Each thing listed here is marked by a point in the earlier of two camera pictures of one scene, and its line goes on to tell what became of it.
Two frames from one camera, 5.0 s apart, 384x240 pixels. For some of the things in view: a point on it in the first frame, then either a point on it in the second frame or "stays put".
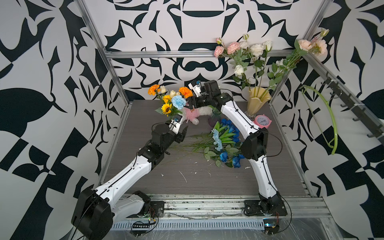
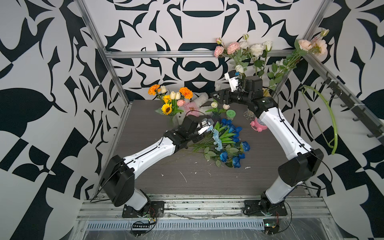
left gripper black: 180,137 to 198,138
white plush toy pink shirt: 186,114 stays put
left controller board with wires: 139,228 stays put
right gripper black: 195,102 to 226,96
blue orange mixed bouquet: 172,101 stays put
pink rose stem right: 316,46 stays put
